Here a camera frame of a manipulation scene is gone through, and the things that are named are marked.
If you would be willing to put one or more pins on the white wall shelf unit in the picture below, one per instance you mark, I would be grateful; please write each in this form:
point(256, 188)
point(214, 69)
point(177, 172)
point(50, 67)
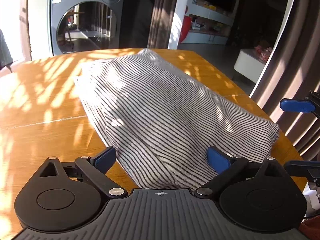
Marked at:
point(210, 30)

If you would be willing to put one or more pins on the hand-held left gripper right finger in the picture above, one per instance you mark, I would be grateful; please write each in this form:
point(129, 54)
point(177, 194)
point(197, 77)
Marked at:
point(218, 160)

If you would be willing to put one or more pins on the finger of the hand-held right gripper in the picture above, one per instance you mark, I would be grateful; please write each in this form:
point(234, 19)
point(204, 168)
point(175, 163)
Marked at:
point(297, 105)
point(298, 168)

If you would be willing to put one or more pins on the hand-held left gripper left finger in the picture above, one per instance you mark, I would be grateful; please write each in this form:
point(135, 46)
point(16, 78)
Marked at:
point(105, 159)

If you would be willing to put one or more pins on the dark blue hanging towel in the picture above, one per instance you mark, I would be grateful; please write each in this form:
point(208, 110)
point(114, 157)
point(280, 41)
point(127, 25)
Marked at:
point(5, 48)

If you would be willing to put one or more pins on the red chair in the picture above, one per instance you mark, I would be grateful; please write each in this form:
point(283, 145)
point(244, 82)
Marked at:
point(185, 28)

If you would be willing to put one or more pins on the dark brown curtain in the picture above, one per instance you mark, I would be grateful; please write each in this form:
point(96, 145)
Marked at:
point(166, 13)

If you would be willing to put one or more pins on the grey striped garment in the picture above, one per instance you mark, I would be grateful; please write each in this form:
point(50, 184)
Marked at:
point(162, 120)

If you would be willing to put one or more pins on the brown pleated curtain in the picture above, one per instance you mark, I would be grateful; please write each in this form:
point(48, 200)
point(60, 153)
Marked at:
point(290, 80)

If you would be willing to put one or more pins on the white ottoman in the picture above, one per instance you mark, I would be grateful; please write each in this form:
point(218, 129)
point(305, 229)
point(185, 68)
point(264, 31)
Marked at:
point(248, 66)

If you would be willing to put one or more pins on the grey front-load washing machine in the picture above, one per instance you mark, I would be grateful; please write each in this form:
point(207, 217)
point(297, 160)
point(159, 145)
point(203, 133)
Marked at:
point(87, 17)

